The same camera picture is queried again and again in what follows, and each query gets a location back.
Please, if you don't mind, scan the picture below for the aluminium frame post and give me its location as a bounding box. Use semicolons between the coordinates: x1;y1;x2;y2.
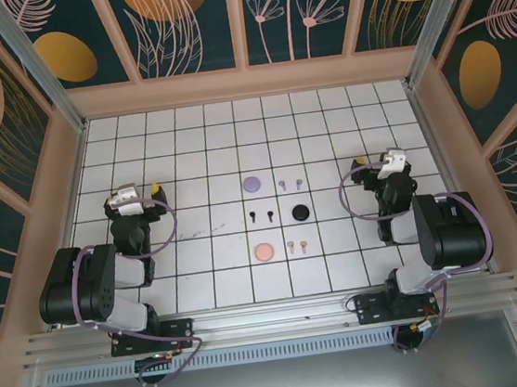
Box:
0;0;90;143
396;0;495;90

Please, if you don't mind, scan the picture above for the pink earbud charging case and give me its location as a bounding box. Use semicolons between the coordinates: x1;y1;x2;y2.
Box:
252;241;276;264

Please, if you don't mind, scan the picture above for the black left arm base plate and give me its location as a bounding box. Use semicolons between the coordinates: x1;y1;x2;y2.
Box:
109;316;198;358

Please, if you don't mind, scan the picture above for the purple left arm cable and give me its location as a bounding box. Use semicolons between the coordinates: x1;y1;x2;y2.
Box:
61;192;209;387

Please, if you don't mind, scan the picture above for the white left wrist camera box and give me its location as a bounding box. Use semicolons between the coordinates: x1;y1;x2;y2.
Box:
105;182;146;219

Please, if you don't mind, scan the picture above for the grey slotted cable duct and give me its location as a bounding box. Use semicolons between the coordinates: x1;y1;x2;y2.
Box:
42;329;398;387

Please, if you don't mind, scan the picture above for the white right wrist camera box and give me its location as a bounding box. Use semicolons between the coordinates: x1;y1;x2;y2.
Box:
372;145;410;183

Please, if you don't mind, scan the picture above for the aluminium side rail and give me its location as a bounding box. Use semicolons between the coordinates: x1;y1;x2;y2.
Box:
407;77;502;283

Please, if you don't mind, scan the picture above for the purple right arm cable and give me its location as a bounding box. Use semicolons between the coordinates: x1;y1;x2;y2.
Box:
335;148;507;362

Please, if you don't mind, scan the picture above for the black earbud charging case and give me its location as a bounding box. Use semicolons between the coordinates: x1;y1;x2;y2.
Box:
290;202;312;222

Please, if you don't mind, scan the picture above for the aluminium mounting rail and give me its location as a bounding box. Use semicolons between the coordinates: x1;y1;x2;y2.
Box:
19;270;517;371

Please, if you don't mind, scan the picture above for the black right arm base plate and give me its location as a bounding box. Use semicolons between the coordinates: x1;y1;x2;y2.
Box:
352;284;442;329

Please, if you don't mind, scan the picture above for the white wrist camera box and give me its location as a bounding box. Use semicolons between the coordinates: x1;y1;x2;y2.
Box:
105;182;146;219
372;145;410;183

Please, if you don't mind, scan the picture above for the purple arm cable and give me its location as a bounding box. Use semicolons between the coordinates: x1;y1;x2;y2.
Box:
335;148;507;362
61;192;209;387

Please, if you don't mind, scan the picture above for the purple earbud charging case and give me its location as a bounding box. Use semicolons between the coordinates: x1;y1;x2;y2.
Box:
241;174;263;193

